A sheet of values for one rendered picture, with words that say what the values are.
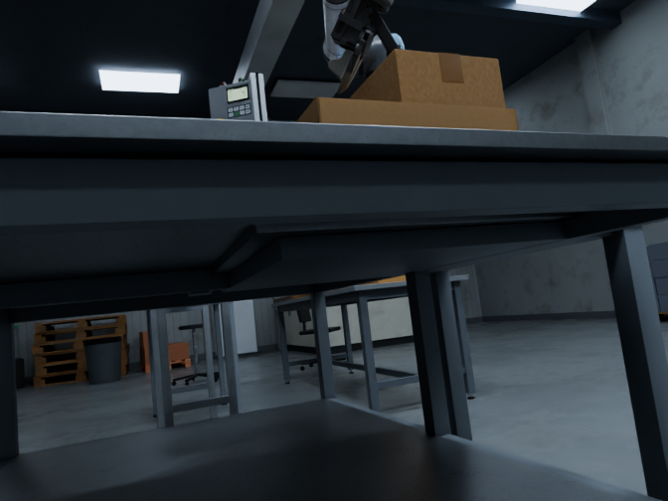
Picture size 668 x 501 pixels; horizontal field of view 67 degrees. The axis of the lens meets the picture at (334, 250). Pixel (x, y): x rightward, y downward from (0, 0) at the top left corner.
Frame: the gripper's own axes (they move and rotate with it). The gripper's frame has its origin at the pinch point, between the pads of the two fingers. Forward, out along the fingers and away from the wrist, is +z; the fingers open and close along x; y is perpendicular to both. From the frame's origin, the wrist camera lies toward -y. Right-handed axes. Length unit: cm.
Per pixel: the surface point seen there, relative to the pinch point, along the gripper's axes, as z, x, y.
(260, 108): 14, -58, 32
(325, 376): 119, -117, -35
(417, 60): -9.3, 18.4, -12.9
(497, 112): -1, 56, -26
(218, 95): 16, -58, 48
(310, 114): 9, 65, -8
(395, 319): 230, -659, -132
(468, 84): -10.1, 14.2, -23.9
